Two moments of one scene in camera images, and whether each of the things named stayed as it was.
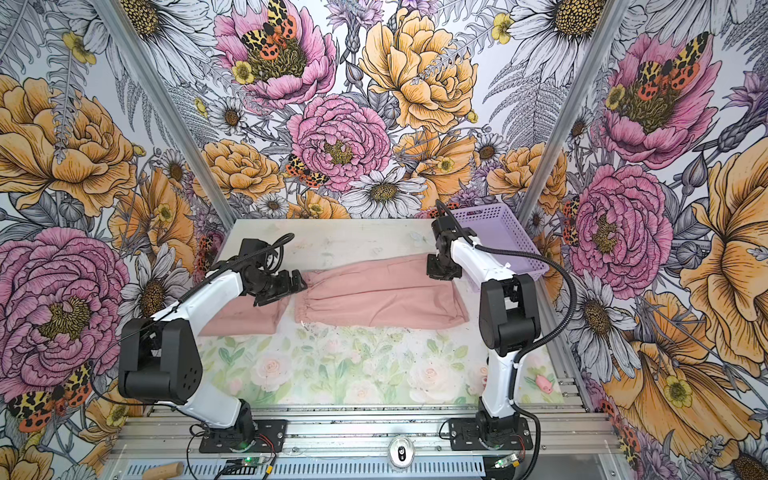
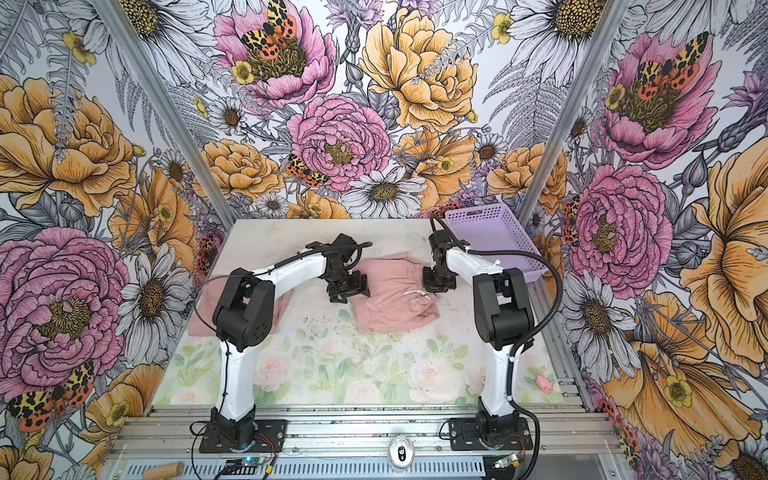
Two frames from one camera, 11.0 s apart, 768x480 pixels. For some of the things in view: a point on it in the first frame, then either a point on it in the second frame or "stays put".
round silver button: x=401 y=452 stays put
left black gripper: x=285 y=288 to x=359 y=286
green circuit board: x=242 y=466 stays put
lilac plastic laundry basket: x=495 y=226 stays put
